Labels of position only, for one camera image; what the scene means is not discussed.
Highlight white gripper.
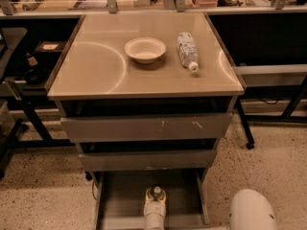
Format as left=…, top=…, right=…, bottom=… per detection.
left=144, top=188, right=167, bottom=221

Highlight clear water bottle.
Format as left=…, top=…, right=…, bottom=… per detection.
left=152, top=186, right=162, bottom=203

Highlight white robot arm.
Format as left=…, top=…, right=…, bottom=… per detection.
left=143, top=186, right=277, bottom=230

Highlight open bottom grey drawer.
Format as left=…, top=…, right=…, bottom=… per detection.
left=92, top=169, right=209, bottom=230

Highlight middle grey drawer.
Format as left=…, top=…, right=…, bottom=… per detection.
left=79, top=149, right=216, bottom=172

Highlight grey drawer cabinet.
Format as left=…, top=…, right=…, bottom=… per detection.
left=44, top=11, right=248, bottom=230

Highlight top grey drawer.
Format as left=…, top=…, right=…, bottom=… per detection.
left=60, top=113, right=232, bottom=143

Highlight lying white-label water bottle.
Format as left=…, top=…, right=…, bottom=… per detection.
left=177, top=32, right=199, bottom=73

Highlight white paper bowl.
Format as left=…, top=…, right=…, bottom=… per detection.
left=125, top=37, right=166, bottom=64

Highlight long workbench shelf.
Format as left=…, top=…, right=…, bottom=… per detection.
left=0, top=5, right=307, bottom=19

